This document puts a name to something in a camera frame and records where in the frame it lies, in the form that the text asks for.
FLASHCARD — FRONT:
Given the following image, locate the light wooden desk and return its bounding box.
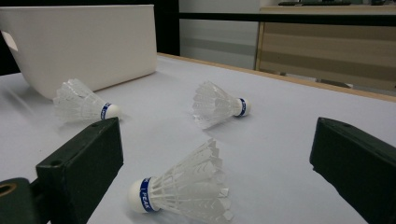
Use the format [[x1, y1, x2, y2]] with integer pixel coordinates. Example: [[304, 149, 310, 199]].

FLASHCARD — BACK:
[[254, 5, 396, 92]]

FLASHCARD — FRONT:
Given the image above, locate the white shuttlecock with blue band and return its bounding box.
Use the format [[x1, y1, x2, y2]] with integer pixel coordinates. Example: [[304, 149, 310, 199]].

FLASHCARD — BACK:
[[127, 137, 235, 224], [191, 80, 252, 131], [51, 77, 122, 123]]

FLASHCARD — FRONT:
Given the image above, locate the black horizontal frame bar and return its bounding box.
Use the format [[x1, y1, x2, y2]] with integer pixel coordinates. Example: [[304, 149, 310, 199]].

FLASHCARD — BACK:
[[178, 11, 396, 27]]

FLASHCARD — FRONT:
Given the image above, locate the white cabinet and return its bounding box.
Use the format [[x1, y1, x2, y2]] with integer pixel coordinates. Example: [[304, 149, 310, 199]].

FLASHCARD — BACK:
[[178, 0, 262, 71]]

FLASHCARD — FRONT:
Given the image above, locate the black keyboard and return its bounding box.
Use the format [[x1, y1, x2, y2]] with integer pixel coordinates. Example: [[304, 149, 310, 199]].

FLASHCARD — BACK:
[[277, 0, 353, 7]]

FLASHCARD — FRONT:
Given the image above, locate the white plastic storage bin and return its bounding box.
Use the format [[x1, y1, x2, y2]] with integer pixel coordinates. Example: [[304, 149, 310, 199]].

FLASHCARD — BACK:
[[0, 4, 159, 101]]

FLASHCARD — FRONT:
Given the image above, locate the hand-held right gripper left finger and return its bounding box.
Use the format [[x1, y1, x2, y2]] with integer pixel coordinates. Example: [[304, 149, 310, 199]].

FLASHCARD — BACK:
[[35, 117, 124, 224]]

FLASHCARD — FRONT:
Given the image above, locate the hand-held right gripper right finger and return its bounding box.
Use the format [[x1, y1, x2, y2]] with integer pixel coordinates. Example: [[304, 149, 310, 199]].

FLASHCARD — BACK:
[[309, 117, 396, 224]]

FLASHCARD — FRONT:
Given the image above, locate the white table cover sheet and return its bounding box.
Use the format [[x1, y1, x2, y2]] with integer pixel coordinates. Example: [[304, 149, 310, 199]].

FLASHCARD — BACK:
[[0, 55, 396, 224]]

